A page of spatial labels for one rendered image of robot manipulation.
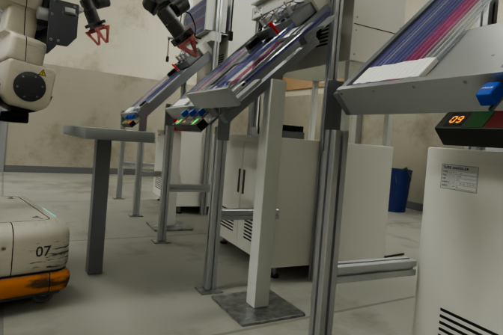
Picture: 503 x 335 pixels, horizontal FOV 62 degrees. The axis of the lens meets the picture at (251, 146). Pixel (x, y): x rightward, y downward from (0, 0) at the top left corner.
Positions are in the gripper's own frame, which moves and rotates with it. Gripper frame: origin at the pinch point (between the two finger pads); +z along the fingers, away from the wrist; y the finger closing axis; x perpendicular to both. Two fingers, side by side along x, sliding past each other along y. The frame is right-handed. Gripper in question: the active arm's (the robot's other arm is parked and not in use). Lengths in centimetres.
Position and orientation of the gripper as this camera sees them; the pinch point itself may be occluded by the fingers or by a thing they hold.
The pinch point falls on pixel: (195, 54)
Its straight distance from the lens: 161.9
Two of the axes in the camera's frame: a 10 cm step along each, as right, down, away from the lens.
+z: 5.6, 7.6, 3.4
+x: -6.9, 6.5, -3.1
